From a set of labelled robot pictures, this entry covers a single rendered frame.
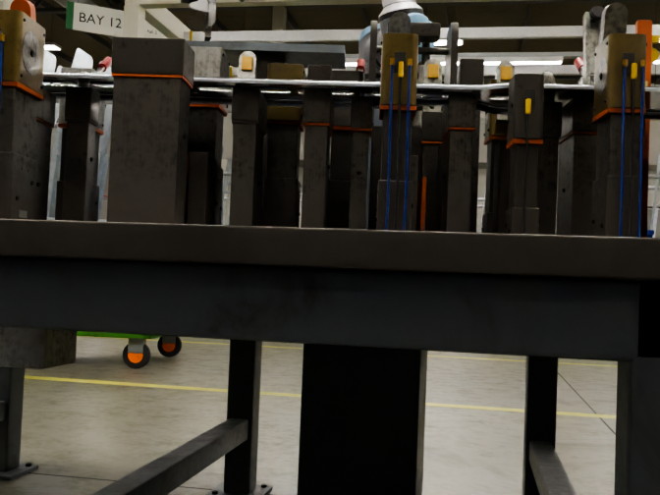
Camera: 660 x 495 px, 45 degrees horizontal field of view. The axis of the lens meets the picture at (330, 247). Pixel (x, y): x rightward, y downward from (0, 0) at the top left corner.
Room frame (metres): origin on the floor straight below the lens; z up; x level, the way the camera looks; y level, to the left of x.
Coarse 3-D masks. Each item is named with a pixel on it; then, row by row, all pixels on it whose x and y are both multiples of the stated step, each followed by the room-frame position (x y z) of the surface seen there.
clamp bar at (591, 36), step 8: (592, 8) 1.60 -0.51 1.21; (600, 8) 1.59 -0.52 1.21; (584, 16) 1.63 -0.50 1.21; (592, 16) 1.60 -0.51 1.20; (600, 16) 1.59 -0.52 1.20; (584, 24) 1.63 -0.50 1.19; (592, 24) 1.63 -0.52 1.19; (600, 24) 1.62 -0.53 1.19; (584, 32) 1.62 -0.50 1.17; (592, 32) 1.63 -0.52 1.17; (584, 40) 1.62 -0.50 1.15; (592, 40) 1.62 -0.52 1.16; (584, 48) 1.62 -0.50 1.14; (592, 48) 1.62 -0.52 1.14; (584, 56) 1.62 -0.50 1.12; (592, 56) 1.62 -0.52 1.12; (584, 64) 1.62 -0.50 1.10; (592, 64) 1.62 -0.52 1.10; (584, 72) 1.62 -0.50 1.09; (592, 72) 1.61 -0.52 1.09
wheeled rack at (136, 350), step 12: (96, 336) 5.22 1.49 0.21; (108, 336) 5.22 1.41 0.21; (120, 336) 5.21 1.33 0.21; (132, 336) 5.20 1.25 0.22; (144, 336) 5.20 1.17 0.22; (156, 336) 5.32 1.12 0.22; (168, 336) 6.06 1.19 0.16; (132, 348) 5.27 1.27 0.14; (144, 348) 5.27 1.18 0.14; (168, 348) 6.07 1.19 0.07; (180, 348) 6.08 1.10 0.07; (132, 360) 5.28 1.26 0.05; (144, 360) 5.27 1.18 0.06
